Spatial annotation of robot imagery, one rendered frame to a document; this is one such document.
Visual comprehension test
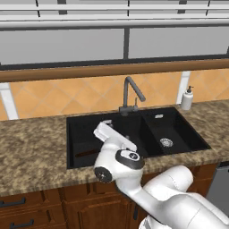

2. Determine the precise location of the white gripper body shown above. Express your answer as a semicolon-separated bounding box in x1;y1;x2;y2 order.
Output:
92;119;116;143

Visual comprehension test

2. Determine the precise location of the silver sink drain strainer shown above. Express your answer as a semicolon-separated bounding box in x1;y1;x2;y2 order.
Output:
159;137;174;148

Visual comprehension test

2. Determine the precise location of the black double sink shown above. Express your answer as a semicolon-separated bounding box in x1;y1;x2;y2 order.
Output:
65;106;212;171

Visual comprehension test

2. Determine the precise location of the dark grey tap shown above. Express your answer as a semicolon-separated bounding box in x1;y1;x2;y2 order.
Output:
118;75;147;117

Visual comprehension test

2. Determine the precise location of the wooden window sill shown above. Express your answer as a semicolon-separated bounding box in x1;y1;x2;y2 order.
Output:
0;58;229;84

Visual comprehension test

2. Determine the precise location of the wooden cupboard door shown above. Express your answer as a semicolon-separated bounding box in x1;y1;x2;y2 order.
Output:
61;180;134;229
188;163;219;199

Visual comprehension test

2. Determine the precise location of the white soap dispenser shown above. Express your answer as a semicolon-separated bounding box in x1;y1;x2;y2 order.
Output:
180;85;195;112

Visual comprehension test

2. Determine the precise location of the wooden drawer front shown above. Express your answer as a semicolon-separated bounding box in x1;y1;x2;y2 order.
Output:
0;189;64;216
0;208;67;229

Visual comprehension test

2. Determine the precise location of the grey dishwasher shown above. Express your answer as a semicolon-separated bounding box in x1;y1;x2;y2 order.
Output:
205;161;229;220

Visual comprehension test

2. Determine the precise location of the black pan with wooden handle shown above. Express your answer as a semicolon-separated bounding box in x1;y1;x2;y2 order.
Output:
74;148;102;159

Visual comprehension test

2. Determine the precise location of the black cupboard door handle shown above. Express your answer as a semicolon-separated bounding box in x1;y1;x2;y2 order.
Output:
132;204;140;222

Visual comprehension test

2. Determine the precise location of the window with dark frame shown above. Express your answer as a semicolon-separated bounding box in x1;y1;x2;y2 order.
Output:
0;0;229;72

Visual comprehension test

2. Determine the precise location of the black drawer handle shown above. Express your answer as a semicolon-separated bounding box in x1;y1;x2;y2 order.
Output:
0;197;27;208
9;218;35;229

